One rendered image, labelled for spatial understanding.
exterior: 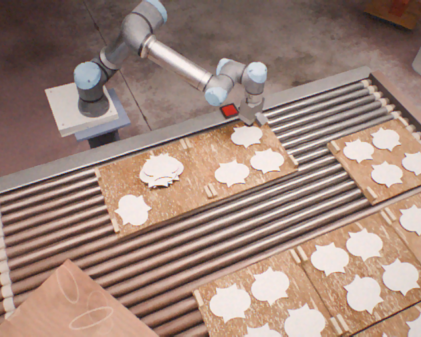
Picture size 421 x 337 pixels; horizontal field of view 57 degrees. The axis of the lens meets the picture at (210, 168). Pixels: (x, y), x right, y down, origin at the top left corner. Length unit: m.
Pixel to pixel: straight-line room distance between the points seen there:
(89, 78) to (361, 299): 1.41
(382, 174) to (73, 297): 1.32
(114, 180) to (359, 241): 1.02
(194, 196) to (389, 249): 0.79
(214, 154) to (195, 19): 2.59
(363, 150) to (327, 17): 2.68
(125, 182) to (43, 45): 2.58
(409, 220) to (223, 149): 0.82
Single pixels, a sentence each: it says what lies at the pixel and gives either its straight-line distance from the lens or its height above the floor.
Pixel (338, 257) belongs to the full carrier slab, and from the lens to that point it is 1.56.
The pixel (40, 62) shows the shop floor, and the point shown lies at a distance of 3.87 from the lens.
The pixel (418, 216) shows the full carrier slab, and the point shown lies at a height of 0.95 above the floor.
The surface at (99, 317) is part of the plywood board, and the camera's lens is 1.35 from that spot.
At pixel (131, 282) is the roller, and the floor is 0.92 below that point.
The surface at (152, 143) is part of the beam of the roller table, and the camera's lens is 1.80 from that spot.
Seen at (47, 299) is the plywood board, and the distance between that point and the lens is 1.41.
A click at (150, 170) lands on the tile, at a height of 0.99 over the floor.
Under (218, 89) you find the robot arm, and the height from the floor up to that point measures 1.33.
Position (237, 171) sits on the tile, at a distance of 1.67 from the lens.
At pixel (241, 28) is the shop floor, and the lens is 4.06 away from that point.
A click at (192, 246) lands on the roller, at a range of 1.52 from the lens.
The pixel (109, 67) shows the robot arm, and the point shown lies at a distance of 1.88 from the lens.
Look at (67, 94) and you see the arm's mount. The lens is 2.09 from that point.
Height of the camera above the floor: 2.31
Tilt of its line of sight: 55 degrees down
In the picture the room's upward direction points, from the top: 3 degrees clockwise
